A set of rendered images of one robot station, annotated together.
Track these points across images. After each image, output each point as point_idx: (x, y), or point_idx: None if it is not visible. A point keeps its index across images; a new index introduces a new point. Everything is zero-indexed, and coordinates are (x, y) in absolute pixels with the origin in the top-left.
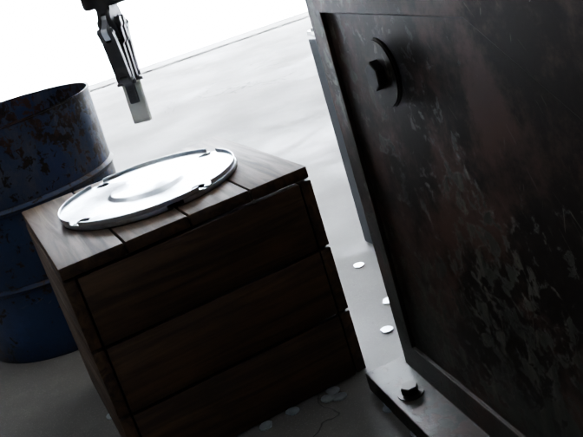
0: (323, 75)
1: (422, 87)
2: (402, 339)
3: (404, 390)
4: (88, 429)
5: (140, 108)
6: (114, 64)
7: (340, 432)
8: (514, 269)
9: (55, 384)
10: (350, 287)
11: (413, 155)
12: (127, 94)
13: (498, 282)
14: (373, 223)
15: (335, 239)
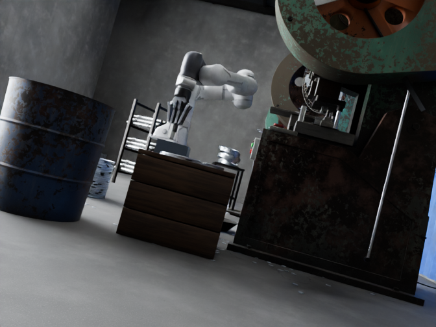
0: (157, 152)
1: (311, 167)
2: (237, 234)
3: (250, 246)
4: (153, 246)
5: (173, 134)
6: (183, 117)
7: (239, 255)
8: (323, 208)
9: (95, 231)
10: None
11: (292, 181)
12: (173, 127)
13: (314, 211)
14: (250, 197)
15: (121, 213)
